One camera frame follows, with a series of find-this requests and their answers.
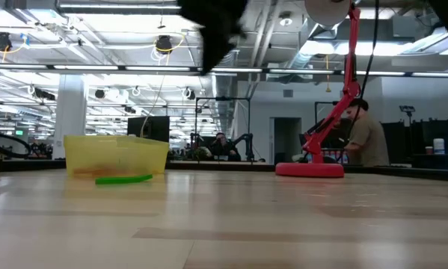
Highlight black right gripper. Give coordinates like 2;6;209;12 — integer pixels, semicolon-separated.
178;0;249;75

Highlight green rubber band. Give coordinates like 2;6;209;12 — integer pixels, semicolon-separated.
94;173;154;186

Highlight yellow translucent plastic bin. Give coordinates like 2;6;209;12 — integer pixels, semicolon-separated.
63;134;171;179

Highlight seated person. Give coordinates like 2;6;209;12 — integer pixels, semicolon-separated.
208;132;243;163

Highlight black monitor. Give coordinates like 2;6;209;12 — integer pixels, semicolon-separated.
127;116;171;143

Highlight red desk lamp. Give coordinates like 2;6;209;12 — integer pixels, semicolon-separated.
274;0;362;179

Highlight white building column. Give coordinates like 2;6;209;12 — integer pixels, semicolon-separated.
52;74;88;161

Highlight standing person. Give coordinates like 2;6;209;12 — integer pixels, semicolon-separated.
340;97;390;168

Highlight tripod light panel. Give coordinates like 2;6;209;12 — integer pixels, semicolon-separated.
399;105;417;127

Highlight black cabinets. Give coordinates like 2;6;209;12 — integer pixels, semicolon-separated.
379;118;448;170

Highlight white plastic container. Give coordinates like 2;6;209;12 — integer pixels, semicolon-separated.
432;137;447;155

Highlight silver ceiling duct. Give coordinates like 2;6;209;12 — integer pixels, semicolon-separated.
198;22;244;126

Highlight black background rig frame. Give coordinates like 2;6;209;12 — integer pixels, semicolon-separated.
194;96;252;163

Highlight black ceiling cable reel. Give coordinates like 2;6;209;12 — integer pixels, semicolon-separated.
0;31;13;53
155;34;174;55

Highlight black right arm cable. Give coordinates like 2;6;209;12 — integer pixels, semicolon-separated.
348;0;381;125

